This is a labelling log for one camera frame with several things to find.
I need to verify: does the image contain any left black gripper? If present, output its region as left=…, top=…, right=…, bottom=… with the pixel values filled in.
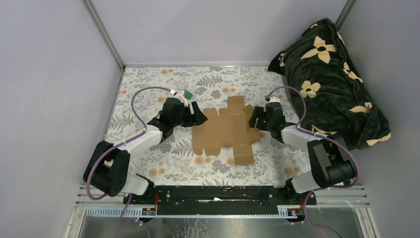
left=171, top=101, right=208, bottom=128

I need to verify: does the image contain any brown cardboard box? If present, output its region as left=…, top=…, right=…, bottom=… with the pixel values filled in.
left=192, top=95, right=261, bottom=166

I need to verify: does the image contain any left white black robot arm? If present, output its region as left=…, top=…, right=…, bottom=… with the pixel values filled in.
left=83, top=89, right=208, bottom=204

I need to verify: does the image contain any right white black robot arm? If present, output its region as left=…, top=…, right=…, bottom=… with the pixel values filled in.
left=249, top=97, right=358, bottom=204

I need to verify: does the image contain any floral patterned table mat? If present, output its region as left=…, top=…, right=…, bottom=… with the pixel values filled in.
left=106, top=66, right=310, bottom=185

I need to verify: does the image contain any black floral blanket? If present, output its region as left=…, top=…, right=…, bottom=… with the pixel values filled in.
left=268, top=18, right=391, bottom=150

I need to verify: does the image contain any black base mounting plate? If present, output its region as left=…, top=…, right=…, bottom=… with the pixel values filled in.
left=121, top=181, right=317, bottom=218

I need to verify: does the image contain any aluminium frame rail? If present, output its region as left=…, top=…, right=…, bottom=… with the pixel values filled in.
left=76, top=185, right=370, bottom=208

